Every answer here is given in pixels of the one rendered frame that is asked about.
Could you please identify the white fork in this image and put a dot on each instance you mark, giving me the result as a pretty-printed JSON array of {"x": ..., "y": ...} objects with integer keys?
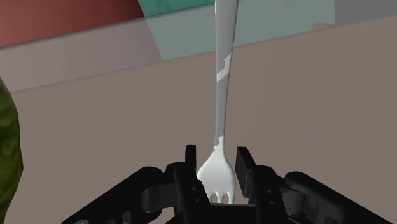
[{"x": 224, "y": 93}]

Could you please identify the green bumpy round object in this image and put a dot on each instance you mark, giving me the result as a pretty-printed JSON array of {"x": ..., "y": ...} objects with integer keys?
[{"x": 8, "y": 149}]

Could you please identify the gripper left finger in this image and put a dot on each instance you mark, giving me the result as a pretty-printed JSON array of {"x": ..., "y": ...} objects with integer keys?
[{"x": 183, "y": 186}]

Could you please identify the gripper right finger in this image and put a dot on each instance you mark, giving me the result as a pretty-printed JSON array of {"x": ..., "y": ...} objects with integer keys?
[{"x": 266, "y": 192}]

